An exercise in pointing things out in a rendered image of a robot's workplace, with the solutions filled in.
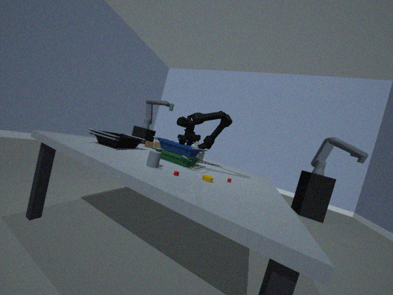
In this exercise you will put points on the green plastic tray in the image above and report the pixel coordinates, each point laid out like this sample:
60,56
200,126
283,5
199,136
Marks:
177,158

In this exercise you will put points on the yellow rounded block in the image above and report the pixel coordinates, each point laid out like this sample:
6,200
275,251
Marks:
207,178

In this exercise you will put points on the tan rectangular box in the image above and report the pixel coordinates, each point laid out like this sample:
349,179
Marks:
157,144

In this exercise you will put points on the small tan open box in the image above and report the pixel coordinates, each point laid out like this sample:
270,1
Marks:
149,144

